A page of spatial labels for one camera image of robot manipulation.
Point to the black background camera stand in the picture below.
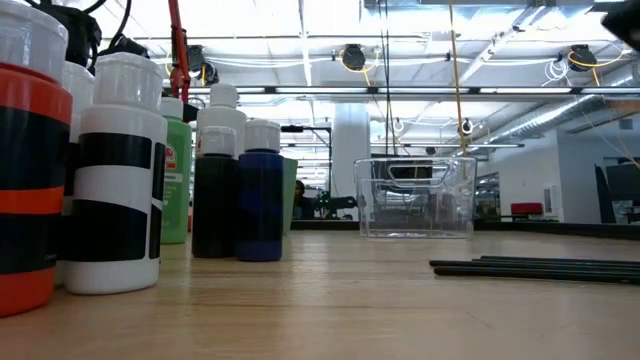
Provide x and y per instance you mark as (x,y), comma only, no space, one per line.
(292,128)

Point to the small blue paint bottle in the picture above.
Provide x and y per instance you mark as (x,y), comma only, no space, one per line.
(260,210)

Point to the black background robot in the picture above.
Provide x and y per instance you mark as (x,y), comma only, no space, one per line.
(340,204)

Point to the large white paint bottle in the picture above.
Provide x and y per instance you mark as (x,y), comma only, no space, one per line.
(222,112)

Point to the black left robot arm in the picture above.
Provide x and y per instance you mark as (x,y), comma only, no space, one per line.
(75,30)

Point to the red desk lamp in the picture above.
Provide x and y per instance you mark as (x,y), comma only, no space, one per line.
(174,25)

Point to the thin black paintbrush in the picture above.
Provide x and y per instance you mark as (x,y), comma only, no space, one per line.
(500,272)
(500,264)

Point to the person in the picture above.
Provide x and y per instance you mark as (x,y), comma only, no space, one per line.
(300,192)

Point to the clear plastic bin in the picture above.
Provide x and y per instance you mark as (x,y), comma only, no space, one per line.
(415,220)

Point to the white square column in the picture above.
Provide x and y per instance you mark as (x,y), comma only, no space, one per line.
(350,150)

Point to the black aluminium table frame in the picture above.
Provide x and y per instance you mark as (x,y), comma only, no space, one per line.
(550,229)

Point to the black background monitor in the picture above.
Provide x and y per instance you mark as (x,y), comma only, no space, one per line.
(622,185)

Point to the green plastic cup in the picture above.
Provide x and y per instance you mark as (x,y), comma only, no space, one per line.
(290,195)

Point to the red bench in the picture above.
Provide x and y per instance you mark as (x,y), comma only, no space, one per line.
(526,208)

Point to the black paintbrush silver ferrule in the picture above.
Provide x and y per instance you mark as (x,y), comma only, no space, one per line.
(550,259)

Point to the small black paint bottle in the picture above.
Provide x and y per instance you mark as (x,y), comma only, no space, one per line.
(215,210)

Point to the small orange paint bottle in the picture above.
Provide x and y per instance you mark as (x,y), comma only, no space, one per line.
(30,150)

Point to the large green paint bottle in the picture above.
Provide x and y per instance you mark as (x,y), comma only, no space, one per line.
(177,200)

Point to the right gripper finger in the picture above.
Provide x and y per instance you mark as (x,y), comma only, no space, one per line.
(625,20)

